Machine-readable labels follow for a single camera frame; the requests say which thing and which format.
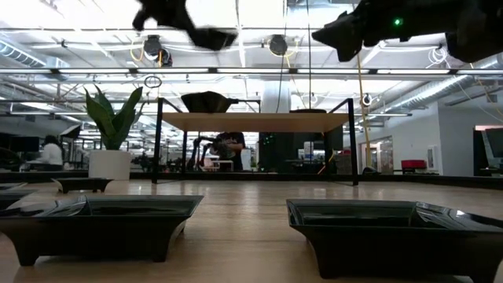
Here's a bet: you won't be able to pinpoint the black hanging cable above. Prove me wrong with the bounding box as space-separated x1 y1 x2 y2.
306 0 312 110

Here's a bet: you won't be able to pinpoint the wooden shelf black metal legs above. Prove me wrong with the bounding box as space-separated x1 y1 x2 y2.
152 97 359 186

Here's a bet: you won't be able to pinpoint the black hanging cable ring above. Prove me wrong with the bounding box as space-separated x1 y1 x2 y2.
143 75 163 90

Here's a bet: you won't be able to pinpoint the green artificial plant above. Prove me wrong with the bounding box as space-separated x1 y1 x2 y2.
83 84 145 152

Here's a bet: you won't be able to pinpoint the black cabinet with green lights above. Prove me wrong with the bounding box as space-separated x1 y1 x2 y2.
258 131 345 175

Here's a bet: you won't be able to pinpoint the long ceiling light rail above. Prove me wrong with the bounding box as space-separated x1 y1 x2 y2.
0 67 503 75

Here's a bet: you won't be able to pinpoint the yellow hanging cable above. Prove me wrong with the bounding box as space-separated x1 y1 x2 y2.
354 53 373 168

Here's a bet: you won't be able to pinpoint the white plant pot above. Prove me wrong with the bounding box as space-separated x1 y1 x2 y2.
87 149 133 182

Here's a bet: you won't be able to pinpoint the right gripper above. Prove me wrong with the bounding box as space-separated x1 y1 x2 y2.
312 0 449 63

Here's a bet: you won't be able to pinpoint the black background gantry bar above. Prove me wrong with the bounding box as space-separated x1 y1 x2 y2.
235 97 262 115

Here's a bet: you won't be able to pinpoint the white building column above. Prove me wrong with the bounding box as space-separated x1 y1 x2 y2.
261 80 292 115

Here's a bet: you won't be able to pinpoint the person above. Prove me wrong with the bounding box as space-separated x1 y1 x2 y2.
37 134 64 171
211 131 247 172

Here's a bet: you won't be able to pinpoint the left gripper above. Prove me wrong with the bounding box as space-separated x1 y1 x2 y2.
132 0 205 39

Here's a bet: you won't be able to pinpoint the red sofa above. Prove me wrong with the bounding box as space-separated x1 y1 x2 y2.
400 159 428 172

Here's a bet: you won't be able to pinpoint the black monitor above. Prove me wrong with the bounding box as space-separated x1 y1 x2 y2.
473 126 503 177

